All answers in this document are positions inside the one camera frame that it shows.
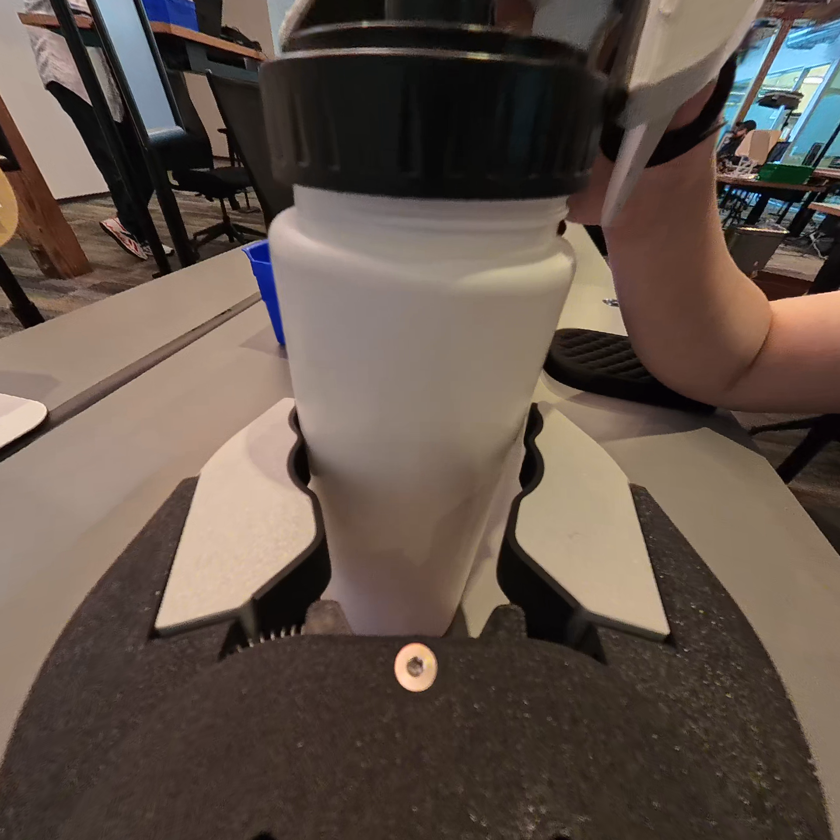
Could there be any person's right hand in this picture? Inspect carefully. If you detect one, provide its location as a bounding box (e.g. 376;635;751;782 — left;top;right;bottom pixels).
567;84;728;252

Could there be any white plastic bottle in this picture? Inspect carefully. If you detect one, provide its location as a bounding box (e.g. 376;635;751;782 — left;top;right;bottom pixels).
268;184;578;636

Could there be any blue plastic bin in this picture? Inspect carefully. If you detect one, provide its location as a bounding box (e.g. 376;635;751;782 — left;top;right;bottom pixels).
141;0;199;30
241;239;287;347

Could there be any black office chair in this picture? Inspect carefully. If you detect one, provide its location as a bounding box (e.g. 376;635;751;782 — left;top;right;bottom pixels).
206;69;293;227
167;125;253;247
748;413;840;487

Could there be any grey metal box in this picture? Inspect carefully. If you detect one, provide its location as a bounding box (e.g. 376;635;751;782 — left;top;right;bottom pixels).
725;224;790;277

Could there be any brown cardboard box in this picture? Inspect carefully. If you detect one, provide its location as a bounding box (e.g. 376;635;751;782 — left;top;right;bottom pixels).
753;266;821;301

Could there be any black bottle lid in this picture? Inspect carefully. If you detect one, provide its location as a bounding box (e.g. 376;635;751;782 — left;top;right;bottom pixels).
258;0;614;198

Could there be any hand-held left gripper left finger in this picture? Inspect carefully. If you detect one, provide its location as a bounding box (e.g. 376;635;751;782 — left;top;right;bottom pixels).
152;397;331;657

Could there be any wooden post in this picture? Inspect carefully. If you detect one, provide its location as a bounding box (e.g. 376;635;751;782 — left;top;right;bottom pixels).
0;95;93;280

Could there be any black framed sign easel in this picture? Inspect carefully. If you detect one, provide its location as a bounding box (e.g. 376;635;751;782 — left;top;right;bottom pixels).
49;0;198;277

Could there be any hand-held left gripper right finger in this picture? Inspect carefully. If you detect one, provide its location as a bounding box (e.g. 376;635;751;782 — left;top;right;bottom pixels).
497;402;672;660

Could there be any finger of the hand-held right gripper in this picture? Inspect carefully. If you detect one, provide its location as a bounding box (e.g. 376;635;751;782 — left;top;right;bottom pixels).
277;0;322;50
525;0;621;47

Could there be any wooden table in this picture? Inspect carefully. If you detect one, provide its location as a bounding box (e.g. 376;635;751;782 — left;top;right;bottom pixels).
20;10;270;67
715;167;840;217

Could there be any person's right forearm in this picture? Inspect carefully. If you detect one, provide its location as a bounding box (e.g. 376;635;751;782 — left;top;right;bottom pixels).
604;217;840;416

